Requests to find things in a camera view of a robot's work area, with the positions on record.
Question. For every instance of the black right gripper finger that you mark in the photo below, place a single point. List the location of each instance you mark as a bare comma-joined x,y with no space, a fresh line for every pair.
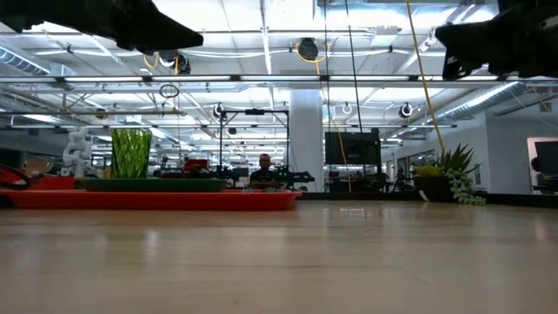
466,43

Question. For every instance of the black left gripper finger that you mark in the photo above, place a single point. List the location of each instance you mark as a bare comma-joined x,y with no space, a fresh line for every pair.
152,30

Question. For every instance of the green translucent plastic cup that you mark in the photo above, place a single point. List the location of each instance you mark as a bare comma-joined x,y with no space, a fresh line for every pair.
131,152

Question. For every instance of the green round plate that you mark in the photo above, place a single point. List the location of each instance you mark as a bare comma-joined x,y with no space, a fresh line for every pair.
152,185

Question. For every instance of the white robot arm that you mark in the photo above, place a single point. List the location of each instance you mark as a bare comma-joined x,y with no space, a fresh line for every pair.
77,152

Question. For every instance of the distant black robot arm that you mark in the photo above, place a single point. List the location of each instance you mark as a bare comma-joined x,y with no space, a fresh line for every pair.
296,176

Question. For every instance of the red plastic tray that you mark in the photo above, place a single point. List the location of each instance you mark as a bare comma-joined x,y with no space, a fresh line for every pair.
174,201

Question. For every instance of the succulent plant in dark pot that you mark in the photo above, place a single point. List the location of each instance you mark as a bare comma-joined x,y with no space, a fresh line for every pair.
433,189

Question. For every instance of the red storage bin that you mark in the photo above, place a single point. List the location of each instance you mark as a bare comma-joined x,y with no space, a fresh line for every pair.
52,183

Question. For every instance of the white square pillar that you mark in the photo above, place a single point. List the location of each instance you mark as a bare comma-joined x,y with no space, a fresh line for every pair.
306,131

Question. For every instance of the person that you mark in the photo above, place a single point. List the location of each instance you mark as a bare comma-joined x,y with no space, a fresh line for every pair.
263,176

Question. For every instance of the silver ventilation duct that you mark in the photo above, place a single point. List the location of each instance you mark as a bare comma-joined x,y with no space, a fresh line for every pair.
484,101

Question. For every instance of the black camera frame rig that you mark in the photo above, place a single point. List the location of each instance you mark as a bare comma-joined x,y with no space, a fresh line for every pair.
255,112

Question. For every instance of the black wall monitor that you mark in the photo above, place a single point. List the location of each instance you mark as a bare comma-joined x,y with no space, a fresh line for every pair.
353,148

